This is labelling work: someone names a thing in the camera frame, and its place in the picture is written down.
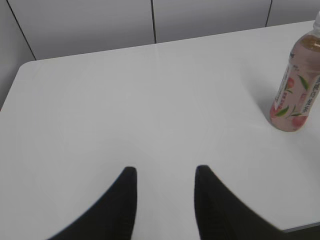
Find white bottle cap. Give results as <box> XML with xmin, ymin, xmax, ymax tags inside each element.
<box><xmin>313</xmin><ymin>11</ymin><xmax>320</xmax><ymax>32</ymax></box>

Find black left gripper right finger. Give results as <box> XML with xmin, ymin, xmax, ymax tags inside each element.
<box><xmin>194</xmin><ymin>165</ymin><xmax>320</xmax><ymax>240</ymax></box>

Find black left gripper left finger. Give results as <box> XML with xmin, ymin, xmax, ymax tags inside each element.
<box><xmin>51</xmin><ymin>166</ymin><xmax>138</xmax><ymax>240</ymax></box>

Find peach oolong tea bottle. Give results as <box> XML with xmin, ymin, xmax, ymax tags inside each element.
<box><xmin>269</xmin><ymin>28</ymin><xmax>320</xmax><ymax>132</ymax></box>

